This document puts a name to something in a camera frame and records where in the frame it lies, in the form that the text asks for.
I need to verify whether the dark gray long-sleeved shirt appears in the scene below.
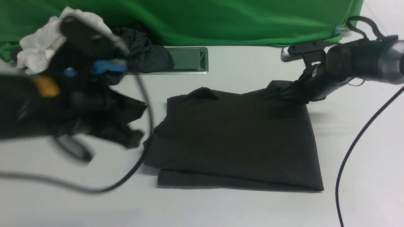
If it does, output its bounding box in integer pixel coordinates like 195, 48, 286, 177
144, 80, 324, 191

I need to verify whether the black left camera cable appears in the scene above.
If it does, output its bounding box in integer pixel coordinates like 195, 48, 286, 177
0, 71, 155, 194

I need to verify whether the metal table cable hatch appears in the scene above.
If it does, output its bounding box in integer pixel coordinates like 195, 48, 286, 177
144, 47, 209, 75

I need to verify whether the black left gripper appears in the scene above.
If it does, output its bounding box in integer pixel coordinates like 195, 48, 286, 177
32, 41, 147, 148

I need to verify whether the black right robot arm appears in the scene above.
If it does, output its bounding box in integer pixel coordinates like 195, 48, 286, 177
277, 35, 404, 103

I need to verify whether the blue binder clip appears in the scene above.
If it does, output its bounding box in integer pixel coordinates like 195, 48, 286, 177
334, 25, 349, 37

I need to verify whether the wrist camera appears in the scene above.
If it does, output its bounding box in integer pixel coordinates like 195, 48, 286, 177
59, 14, 129, 60
280, 40, 332, 63

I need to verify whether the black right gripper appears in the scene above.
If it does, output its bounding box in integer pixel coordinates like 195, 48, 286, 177
278, 47, 351, 104

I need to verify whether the crumpled blue garment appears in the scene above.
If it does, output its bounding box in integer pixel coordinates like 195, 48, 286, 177
63, 60, 127, 78

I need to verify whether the black right camera cable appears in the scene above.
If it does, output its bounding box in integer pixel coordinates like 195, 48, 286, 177
335, 16, 404, 227

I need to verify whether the green backdrop cloth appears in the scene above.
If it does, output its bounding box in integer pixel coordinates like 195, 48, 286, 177
0, 0, 363, 60

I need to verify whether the black camera cable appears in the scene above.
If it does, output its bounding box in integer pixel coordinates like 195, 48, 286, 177
335, 16, 404, 227
0, 71, 155, 194

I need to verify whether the crumpled dark teal garment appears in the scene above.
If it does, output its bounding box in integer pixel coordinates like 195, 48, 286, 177
105, 23, 175, 86

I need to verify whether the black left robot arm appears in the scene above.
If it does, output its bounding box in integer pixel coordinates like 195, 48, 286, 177
1, 42, 147, 148

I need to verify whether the crumpled white garment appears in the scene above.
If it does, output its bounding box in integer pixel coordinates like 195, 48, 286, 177
16, 6, 112, 74

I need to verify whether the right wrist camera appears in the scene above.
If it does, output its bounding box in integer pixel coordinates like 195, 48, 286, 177
280, 40, 332, 63

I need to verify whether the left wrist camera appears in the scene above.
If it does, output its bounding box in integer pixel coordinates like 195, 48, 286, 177
59, 14, 129, 60

